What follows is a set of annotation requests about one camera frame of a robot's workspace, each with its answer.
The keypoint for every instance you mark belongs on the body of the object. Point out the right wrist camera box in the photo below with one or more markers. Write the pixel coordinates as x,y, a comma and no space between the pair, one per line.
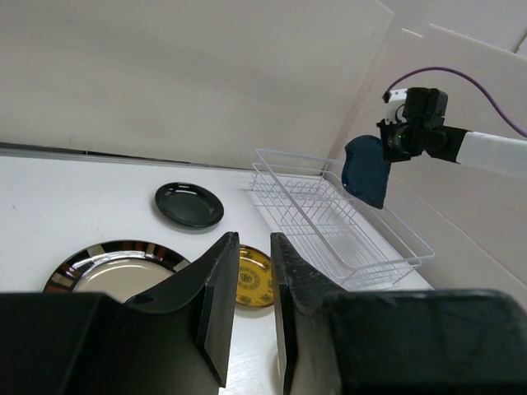
394,104

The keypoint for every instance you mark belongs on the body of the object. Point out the dark blue leaf-shaped dish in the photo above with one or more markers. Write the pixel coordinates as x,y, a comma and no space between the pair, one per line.
365,175

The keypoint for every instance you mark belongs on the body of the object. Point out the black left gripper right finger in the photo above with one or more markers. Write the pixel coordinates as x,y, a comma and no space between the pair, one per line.
334,341

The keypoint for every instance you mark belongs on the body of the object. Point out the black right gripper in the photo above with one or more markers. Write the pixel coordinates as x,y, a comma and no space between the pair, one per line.
395,140

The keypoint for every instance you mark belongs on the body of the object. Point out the white wire dish rack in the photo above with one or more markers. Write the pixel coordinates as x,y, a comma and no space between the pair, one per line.
356,246

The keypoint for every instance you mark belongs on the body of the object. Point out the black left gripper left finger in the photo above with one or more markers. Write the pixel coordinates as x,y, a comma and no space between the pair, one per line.
174,338

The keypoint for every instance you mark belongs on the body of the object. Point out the small black round plate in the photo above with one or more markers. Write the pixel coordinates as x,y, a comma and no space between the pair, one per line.
189,205

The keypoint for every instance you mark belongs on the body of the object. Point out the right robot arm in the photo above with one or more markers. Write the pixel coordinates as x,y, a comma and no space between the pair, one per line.
415,124

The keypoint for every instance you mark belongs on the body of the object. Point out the yellow patterned small plate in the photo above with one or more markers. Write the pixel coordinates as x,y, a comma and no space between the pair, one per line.
254,286

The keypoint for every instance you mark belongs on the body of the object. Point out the large brown-rimmed beige plate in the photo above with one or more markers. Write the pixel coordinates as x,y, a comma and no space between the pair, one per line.
119,268

